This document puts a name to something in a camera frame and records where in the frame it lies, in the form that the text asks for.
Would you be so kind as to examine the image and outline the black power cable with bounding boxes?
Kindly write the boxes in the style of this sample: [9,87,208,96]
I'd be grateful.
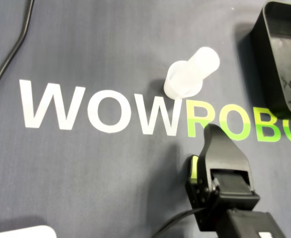
[0,0,36,110]

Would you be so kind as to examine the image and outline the white flat object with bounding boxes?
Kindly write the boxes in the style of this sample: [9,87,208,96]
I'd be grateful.
[0,225,57,238]

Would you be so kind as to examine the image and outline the white translucent plastic cup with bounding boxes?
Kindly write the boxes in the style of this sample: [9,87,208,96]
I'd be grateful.
[163,60,203,100]

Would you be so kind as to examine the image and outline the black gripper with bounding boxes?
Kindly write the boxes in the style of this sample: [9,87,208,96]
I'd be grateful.
[184,123,255,232]

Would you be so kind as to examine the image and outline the white plastic cylinder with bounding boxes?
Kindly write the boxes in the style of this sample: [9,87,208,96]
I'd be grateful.
[179,46,221,87]

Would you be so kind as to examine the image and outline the dark grey WOWROBO printed mat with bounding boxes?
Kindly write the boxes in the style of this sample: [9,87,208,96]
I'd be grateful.
[0,0,291,238]

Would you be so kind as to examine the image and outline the black plastic tray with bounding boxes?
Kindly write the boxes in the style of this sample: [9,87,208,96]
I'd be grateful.
[249,0,291,120]

